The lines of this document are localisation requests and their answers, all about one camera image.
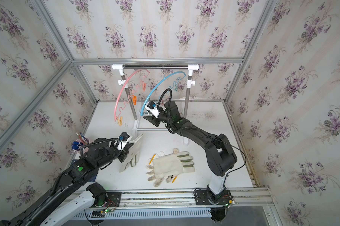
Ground white and steel drying rack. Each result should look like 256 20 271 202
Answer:
111 63 200 133

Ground pink wavy hanger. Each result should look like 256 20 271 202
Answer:
114 69 150 121

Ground pink pen cup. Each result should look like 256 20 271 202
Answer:
71 137 90 153

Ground yellow clothes peg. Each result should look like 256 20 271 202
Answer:
117 116 123 126

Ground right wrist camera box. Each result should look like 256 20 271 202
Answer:
145 101 160 118

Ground blue wavy hanger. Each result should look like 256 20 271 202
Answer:
140 70 187 117

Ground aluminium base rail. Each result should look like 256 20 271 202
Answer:
73 187 274 211

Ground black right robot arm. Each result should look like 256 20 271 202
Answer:
143 88 246 204

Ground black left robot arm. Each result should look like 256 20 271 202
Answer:
0 133 135 226

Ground orange clothes peg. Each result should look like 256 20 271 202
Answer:
132 96 137 105

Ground yellow pencil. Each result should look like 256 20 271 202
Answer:
148 154 157 165

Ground white glove with grey strap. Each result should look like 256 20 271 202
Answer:
120 133 144 173

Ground small circuit board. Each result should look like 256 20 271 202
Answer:
90 208 116 218

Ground blue book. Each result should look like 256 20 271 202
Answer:
86 160 99 182

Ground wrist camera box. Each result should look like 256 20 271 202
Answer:
119 132 130 143
145 101 160 118

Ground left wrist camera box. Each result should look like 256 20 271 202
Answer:
119 132 130 143

